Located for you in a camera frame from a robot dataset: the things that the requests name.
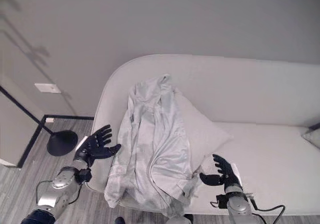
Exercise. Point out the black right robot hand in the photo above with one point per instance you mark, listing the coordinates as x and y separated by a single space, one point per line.
221 170

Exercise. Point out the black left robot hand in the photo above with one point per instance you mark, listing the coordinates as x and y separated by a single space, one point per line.
96 146

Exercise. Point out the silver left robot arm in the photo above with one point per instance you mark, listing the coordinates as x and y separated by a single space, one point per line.
57 184

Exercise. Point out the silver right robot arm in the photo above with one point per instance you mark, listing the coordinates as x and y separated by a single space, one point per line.
241 204

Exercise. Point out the black round rack base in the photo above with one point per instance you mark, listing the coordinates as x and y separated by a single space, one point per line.
62 143

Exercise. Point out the white sofa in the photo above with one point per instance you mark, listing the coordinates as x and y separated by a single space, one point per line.
225 134

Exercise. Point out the white square cushion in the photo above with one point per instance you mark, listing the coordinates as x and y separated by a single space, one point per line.
203 131

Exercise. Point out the white floor socket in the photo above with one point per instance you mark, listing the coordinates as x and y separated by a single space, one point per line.
50 120

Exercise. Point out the pale grey jacket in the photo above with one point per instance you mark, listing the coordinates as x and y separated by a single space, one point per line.
152 144

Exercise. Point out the silver robot leg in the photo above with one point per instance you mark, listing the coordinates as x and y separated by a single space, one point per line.
178 219

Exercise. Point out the dark robot foot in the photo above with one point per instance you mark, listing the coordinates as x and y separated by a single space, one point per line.
119 220

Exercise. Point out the grey patterned cushion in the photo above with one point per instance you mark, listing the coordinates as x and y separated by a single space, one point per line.
312 135

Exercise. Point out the white wall socket plate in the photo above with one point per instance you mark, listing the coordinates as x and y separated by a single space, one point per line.
47 87

